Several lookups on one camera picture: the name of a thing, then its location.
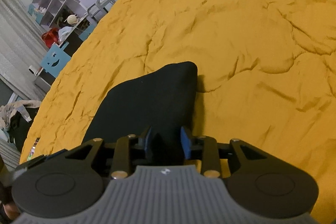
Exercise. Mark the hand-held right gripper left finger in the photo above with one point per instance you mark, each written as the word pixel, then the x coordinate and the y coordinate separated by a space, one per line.
pixel 148 144

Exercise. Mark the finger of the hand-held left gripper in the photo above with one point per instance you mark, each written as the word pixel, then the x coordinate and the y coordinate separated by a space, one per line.
pixel 39 161

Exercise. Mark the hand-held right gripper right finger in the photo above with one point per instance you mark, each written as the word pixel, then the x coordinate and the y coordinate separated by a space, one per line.
pixel 186 144

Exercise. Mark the black pants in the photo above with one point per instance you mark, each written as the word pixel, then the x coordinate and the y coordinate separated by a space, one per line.
pixel 147 98

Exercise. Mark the pile of clothes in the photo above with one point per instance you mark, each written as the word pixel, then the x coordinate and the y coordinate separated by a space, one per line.
pixel 15 108

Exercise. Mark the small white device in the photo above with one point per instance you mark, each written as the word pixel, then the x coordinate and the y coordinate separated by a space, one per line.
pixel 34 70

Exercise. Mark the blue smiley face chair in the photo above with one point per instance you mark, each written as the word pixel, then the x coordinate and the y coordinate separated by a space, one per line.
pixel 55 58

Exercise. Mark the white curtain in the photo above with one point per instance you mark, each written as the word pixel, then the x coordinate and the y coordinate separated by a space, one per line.
pixel 15 42

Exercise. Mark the red bag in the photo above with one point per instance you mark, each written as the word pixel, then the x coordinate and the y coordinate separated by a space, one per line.
pixel 50 37

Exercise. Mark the yellow quilt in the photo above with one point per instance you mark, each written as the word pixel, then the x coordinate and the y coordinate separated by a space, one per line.
pixel 236 29

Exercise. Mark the desk with blue drawer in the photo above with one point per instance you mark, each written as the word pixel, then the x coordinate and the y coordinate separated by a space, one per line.
pixel 86 32

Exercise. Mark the white plastic bag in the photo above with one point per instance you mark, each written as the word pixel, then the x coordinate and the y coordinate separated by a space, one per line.
pixel 65 31

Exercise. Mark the beige ball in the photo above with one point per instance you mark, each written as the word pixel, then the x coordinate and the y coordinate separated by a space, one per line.
pixel 72 19

